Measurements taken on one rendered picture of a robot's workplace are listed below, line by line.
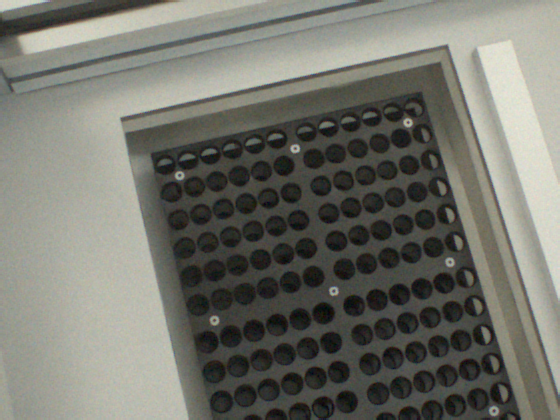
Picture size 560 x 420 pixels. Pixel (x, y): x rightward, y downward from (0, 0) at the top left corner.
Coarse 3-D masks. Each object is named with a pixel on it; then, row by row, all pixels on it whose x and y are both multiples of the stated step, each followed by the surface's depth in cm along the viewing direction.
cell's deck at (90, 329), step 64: (448, 0) 62; (512, 0) 62; (192, 64) 60; (256, 64) 61; (320, 64) 61; (384, 64) 62; (448, 64) 62; (0, 128) 59; (64, 128) 59; (128, 128) 61; (0, 192) 58; (64, 192) 58; (128, 192) 58; (512, 192) 59; (0, 256) 57; (64, 256) 57; (128, 256) 57; (512, 256) 59; (0, 320) 56; (64, 320) 56; (128, 320) 56; (64, 384) 55; (128, 384) 55
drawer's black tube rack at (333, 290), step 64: (384, 128) 65; (192, 192) 66; (256, 192) 63; (320, 192) 67; (384, 192) 63; (448, 192) 64; (192, 256) 62; (256, 256) 65; (320, 256) 62; (384, 256) 65; (448, 256) 63; (192, 320) 61; (256, 320) 61; (320, 320) 65; (384, 320) 62; (448, 320) 62; (256, 384) 60; (320, 384) 64; (384, 384) 60; (448, 384) 63
